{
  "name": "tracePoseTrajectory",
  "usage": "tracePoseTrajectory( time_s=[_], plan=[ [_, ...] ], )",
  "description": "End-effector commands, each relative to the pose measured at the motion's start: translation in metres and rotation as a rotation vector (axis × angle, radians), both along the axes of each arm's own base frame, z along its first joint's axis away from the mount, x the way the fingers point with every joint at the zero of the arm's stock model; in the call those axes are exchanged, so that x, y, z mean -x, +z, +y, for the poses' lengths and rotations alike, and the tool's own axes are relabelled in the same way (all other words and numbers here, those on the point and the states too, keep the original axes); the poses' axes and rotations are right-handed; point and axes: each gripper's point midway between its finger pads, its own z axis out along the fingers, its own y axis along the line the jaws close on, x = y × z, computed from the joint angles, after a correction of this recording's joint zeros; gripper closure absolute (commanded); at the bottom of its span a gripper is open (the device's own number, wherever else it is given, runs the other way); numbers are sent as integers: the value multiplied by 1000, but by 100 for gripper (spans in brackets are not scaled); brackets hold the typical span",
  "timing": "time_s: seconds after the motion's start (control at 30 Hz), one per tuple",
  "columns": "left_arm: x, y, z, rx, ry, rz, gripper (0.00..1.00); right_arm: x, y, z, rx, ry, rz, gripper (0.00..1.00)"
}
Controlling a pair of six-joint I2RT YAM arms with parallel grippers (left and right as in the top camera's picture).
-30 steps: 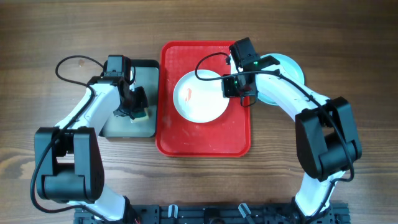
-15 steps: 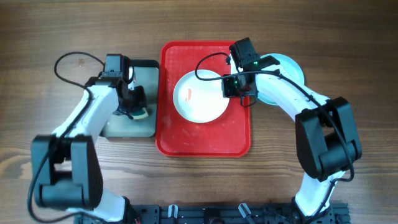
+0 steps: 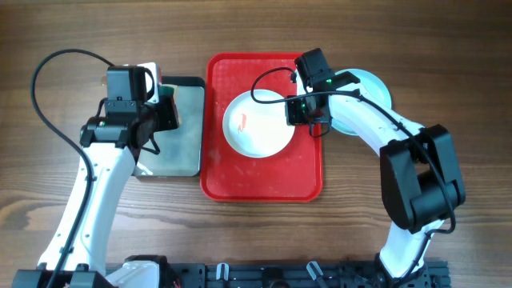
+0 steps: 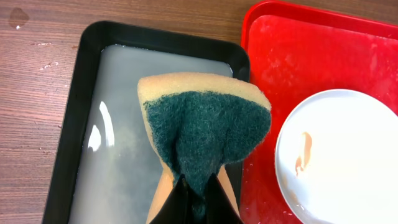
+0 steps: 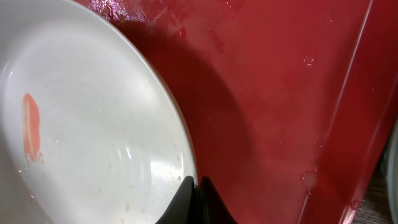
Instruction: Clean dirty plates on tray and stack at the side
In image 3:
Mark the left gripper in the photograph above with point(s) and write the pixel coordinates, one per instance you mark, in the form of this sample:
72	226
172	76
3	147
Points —
170	121

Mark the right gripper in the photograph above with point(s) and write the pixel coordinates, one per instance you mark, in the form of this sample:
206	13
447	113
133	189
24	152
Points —
293	117

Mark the green and yellow sponge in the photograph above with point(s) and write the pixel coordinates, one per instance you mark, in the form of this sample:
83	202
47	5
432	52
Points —
166	91

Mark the white plate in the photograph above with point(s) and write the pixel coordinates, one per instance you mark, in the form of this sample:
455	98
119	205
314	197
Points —
254	124

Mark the light blue plate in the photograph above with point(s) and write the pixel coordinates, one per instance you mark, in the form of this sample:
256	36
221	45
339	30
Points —
373	84
342	127

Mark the light blue plate front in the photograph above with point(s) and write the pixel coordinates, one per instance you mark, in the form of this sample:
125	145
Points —
342	127

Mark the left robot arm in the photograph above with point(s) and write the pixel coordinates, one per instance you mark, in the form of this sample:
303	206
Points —
136	107

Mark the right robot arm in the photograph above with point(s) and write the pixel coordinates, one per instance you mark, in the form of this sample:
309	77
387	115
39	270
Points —
421	181

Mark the black water tray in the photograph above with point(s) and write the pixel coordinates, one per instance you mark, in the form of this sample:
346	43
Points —
181	148

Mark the red plastic tray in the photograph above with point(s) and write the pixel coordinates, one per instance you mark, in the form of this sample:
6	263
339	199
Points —
295	174

